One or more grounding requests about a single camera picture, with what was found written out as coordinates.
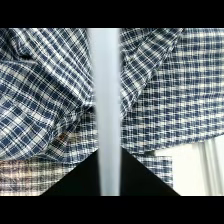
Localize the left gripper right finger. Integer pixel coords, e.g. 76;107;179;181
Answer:
119;146;181;197

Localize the blue checked shirt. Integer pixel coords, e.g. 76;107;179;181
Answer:
0;27;224;197

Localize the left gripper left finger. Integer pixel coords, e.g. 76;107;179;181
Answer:
40;149;102;197

